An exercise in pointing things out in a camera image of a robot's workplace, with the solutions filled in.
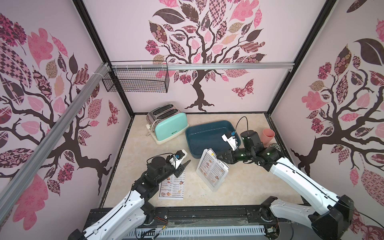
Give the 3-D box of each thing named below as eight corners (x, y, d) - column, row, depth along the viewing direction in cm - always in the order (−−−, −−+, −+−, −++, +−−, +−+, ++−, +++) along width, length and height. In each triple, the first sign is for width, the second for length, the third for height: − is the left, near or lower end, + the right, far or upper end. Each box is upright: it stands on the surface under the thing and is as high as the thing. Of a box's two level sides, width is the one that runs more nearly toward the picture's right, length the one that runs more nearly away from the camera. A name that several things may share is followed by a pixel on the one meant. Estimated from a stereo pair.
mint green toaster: (158, 146, 101) (152, 130, 88) (147, 129, 110) (141, 113, 97) (187, 130, 110) (186, 114, 97) (176, 116, 119) (173, 100, 106)
